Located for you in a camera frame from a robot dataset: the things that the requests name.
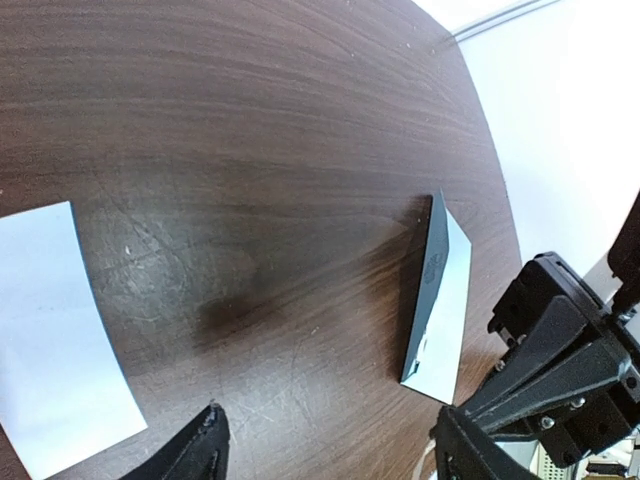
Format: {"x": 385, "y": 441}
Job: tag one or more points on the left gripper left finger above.
{"x": 200, "y": 450}

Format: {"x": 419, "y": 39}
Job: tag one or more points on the right aluminium frame post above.
{"x": 505, "y": 15}

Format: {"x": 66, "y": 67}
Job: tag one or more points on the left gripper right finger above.
{"x": 465, "y": 452}

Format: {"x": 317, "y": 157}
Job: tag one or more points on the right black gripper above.
{"x": 571, "y": 373}

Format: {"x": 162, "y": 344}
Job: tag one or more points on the white sticker sheet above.
{"x": 64, "y": 397}

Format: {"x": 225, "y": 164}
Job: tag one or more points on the light blue envelope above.
{"x": 434, "y": 348}

